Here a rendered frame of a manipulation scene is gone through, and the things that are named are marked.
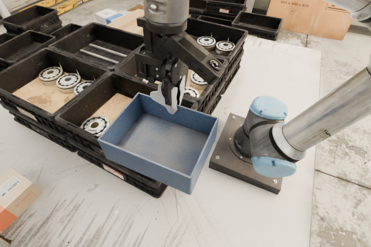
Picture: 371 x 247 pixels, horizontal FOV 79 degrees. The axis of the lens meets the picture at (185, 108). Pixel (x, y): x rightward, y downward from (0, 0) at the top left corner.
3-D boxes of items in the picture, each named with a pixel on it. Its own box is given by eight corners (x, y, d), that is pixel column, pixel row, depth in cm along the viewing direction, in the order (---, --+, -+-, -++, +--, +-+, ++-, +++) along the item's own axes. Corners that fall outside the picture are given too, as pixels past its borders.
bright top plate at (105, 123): (115, 121, 84) (115, 119, 83) (97, 141, 77) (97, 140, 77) (93, 113, 86) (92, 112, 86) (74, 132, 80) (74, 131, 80)
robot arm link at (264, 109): (273, 117, 86) (286, 91, 76) (279, 147, 78) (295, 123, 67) (241, 113, 87) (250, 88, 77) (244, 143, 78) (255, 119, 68)
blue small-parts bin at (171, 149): (216, 137, 53) (219, 117, 48) (190, 196, 43) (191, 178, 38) (142, 111, 58) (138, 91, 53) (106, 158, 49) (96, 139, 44)
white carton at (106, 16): (127, 27, 169) (125, 15, 163) (114, 33, 163) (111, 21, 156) (110, 20, 178) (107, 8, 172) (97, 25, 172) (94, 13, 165)
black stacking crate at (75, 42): (154, 58, 120) (152, 39, 112) (118, 91, 102) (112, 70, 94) (97, 41, 133) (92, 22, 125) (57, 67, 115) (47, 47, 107)
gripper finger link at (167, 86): (171, 95, 50) (171, 59, 44) (178, 97, 49) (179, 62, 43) (160, 107, 46) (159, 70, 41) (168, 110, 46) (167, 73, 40)
